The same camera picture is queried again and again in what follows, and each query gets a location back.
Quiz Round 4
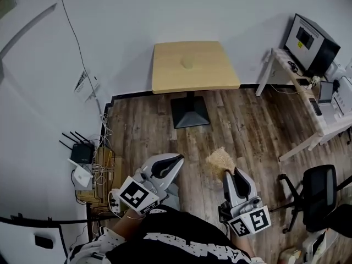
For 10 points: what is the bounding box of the white printer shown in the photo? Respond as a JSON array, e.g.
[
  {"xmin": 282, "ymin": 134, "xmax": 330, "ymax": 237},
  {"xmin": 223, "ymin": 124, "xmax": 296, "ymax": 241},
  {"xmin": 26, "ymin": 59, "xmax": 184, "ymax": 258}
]
[{"xmin": 331, "ymin": 75, "xmax": 352, "ymax": 116}]

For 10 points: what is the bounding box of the grey tablet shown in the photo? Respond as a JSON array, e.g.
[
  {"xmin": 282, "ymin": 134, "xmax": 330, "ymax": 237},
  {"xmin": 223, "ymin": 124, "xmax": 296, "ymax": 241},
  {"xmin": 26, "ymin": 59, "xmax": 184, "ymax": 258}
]
[{"xmin": 318, "ymin": 80, "xmax": 336, "ymax": 105}]

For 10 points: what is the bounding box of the beige cup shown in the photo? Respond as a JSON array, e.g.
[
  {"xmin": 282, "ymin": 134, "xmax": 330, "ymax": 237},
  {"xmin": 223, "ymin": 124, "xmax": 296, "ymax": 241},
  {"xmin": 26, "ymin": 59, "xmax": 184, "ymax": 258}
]
[{"xmin": 180, "ymin": 55, "xmax": 195, "ymax": 70}]

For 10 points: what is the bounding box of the light wooden pedestal table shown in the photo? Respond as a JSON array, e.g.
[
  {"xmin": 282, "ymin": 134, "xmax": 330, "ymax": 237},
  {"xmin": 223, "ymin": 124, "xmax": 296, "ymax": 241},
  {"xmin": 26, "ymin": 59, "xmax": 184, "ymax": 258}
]
[{"xmin": 151, "ymin": 40, "xmax": 241, "ymax": 130}]

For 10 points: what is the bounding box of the black coiled cable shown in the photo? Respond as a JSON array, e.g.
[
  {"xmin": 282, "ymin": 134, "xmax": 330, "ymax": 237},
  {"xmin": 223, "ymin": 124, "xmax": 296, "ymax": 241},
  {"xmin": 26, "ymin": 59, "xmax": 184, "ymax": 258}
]
[{"xmin": 287, "ymin": 60, "xmax": 304, "ymax": 77}]

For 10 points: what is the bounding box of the tan loofah scrubber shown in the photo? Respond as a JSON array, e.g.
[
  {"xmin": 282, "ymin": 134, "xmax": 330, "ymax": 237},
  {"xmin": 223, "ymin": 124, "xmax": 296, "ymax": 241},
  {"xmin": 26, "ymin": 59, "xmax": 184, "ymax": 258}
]
[{"xmin": 206, "ymin": 146, "xmax": 237, "ymax": 183}]

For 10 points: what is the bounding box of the white device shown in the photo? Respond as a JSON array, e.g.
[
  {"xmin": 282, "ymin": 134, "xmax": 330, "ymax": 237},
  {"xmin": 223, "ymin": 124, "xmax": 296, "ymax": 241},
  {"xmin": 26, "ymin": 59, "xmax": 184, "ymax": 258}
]
[{"xmin": 301, "ymin": 229, "xmax": 328, "ymax": 264}]

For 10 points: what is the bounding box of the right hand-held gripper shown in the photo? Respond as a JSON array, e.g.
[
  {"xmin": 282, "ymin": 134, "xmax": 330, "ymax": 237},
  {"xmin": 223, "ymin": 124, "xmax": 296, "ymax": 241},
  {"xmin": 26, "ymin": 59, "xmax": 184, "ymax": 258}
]
[{"xmin": 218, "ymin": 168, "xmax": 272, "ymax": 238}]

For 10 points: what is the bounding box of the thin black wall cable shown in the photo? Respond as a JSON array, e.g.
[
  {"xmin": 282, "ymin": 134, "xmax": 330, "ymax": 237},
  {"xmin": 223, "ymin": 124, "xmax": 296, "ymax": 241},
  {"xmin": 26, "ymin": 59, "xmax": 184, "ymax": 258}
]
[{"xmin": 56, "ymin": 0, "xmax": 103, "ymax": 115}]

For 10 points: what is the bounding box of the white cabinet with black handle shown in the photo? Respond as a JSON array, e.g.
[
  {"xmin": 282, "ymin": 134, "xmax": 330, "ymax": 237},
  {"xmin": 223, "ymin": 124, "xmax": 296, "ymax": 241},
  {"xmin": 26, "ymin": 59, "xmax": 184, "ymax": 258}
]
[{"xmin": 0, "ymin": 221, "xmax": 69, "ymax": 264}]

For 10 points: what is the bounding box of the black phone with white case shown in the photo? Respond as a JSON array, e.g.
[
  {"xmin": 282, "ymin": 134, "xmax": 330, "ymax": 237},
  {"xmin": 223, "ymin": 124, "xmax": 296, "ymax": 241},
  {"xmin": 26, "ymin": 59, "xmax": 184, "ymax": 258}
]
[{"xmin": 309, "ymin": 97, "xmax": 323, "ymax": 117}]

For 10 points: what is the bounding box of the person's left forearm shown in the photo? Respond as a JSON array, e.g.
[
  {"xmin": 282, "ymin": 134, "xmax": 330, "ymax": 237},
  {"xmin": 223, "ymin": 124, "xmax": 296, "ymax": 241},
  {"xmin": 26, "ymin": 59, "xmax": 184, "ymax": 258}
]
[{"xmin": 112, "ymin": 207, "xmax": 147, "ymax": 242}]

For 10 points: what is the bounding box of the black office chair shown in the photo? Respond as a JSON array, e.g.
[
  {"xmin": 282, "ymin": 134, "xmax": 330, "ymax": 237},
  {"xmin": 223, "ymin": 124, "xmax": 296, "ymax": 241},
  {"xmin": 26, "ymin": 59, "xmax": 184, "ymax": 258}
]
[{"xmin": 271, "ymin": 164, "xmax": 352, "ymax": 234}]

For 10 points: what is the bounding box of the black router with antennas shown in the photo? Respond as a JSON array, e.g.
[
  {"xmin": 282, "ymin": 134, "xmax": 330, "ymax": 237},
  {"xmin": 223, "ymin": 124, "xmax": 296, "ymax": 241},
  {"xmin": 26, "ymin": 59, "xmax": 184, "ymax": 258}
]
[{"xmin": 58, "ymin": 131, "xmax": 96, "ymax": 164}]

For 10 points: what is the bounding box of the white desk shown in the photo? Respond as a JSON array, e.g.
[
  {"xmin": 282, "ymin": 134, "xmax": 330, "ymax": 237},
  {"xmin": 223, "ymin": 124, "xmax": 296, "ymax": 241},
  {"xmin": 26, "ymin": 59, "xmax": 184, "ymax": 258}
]
[{"xmin": 255, "ymin": 47, "xmax": 352, "ymax": 162}]

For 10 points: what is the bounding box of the black box monitor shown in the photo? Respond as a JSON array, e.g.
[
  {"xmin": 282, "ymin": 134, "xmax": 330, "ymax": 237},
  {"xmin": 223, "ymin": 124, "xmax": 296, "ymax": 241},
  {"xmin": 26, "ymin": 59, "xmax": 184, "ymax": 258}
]
[{"xmin": 284, "ymin": 13, "xmax": 342, "ymax": 77}]

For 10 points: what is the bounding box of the white power strip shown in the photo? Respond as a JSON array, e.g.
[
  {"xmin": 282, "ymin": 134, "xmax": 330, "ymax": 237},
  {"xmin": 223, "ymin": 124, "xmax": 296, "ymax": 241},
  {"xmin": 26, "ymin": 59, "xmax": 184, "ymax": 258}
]
[{"xmin": 108, "ymin": 190, "xmax": 122, "ymax": 213}]

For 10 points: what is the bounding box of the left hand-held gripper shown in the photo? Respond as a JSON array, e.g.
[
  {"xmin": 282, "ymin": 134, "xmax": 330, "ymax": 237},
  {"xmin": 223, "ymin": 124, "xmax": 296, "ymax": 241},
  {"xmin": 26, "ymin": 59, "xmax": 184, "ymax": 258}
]
[{"xmin": 118, "ymin": 152, "xmax": 185, "ymax": 216}]

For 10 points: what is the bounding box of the white router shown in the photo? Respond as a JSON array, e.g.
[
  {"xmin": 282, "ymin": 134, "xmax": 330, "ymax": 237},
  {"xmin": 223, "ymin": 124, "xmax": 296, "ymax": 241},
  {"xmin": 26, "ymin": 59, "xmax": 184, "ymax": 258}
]
[{"xmin": 67, "ymin": 158, "xmax": 94, "ymax": 191}]

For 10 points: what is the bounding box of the white printed paper sheet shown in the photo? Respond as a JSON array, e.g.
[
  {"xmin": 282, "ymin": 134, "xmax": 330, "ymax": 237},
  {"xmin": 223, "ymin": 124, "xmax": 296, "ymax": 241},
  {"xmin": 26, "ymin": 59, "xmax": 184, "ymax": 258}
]
[{"xmin": 73, "ymin": 68, "xmax": 100, "ymax": 103}]

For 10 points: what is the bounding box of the white cable bundle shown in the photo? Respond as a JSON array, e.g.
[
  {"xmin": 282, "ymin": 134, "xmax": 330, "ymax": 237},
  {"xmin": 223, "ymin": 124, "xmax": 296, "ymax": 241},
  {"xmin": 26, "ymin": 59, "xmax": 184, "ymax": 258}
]
[{"xmin": 92, "ymin": 113, "xmax": 114, "ymax": 188}]

